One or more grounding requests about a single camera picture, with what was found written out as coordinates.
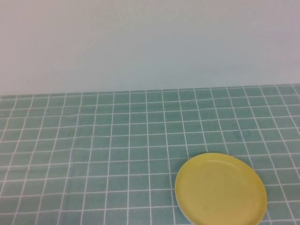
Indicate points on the yellow plastic plate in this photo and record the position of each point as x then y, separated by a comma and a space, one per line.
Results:
220, 189

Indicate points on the green white checked tablecloth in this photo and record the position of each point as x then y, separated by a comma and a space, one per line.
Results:
117, 140

